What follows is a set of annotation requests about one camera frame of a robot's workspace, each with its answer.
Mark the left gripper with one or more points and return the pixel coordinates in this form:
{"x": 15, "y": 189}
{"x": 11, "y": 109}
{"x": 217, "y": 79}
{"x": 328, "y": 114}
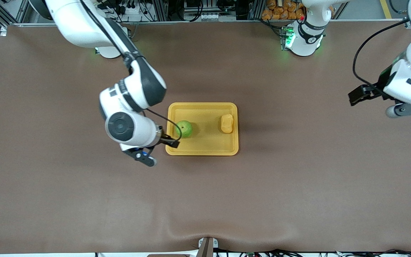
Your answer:
{"x": 377, "y": 87}

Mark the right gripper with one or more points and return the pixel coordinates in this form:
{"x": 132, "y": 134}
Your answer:
{"x": 165, "y": 139}

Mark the green apple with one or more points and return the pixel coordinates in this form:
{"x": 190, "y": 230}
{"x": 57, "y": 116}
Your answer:
{"x": 184, "y": 129}

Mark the yellow potato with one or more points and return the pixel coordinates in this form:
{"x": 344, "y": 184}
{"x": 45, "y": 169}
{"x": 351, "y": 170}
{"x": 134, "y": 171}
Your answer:
{"x": 227, "y": 123}

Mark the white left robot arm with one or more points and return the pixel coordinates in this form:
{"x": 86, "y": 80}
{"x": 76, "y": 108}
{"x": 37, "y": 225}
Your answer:
{"x": 305, "y": 43}

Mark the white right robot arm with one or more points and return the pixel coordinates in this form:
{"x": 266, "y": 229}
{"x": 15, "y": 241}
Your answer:
{"x": 127, "y": 128}

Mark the yellow plastic tray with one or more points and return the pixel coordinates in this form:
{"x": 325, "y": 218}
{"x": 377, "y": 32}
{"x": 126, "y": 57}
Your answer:
{"x": 205, "y": 142}

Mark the table cover mat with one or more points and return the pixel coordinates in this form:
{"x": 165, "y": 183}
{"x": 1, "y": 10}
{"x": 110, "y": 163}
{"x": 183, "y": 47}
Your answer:
{"x": 205, "y": 200}

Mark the box of orange objects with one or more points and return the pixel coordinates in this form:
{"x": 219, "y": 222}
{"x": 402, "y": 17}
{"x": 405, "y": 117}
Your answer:
{"x": 284, "y": 10}

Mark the grey electronics box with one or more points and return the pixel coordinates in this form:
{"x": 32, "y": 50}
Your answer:
{"x": 209, "y": 10}

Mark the white power strip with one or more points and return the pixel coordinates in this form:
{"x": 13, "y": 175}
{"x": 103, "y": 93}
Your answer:
{"x": 131, "y": 7}

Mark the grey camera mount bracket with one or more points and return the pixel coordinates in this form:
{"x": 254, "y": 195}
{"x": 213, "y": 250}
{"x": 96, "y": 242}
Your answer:
{"x": 208, "y": 247}

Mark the aluminium frame profile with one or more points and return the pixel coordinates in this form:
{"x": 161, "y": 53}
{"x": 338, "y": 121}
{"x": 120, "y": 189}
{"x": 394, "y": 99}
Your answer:
{"x": 2, "y": 12}

